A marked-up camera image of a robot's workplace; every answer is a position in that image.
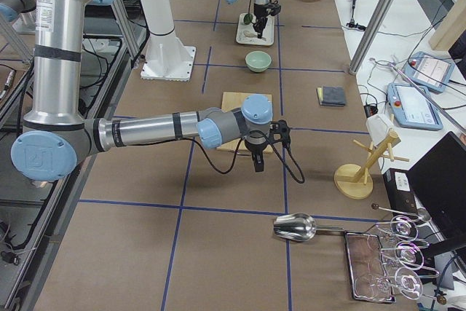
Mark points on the dark green avocado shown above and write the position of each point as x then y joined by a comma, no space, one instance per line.
247,19

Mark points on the grey folded cloth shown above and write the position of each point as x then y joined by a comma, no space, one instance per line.
333,96

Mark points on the white ceramic spoon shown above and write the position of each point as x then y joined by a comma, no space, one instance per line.
249,34

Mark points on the blue teach pendant near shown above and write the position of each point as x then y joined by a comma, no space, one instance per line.
411,109

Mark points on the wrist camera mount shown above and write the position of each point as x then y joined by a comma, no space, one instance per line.
280,133
275,8

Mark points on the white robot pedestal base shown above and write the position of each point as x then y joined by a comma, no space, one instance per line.
166,57

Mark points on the black monitor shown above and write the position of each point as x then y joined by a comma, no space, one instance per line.
438,181

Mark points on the blue teach pendant far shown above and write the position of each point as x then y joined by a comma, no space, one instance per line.
429,71

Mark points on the cream bear tray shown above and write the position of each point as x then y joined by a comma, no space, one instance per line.
268,34

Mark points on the blue teach pendant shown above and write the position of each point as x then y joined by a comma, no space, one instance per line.
429,71
411,109

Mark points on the light green bowl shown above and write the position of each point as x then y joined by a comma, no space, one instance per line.
258,61

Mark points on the yellow sponge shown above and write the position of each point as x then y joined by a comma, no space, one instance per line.
319,91

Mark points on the bamboo cutting board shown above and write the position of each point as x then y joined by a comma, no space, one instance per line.
232,100

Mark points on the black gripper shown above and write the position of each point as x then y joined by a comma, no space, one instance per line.
260,12
254,148

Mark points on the metal scoop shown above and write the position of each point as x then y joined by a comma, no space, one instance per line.
300,227

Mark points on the aluminium frame post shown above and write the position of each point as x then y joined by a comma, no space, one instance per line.
369,35

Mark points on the wine glass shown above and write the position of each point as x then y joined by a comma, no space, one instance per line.
408,255

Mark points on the black framed tray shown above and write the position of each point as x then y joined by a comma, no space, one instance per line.
363,252

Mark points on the wooden mug tree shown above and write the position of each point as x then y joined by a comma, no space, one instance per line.
355,181

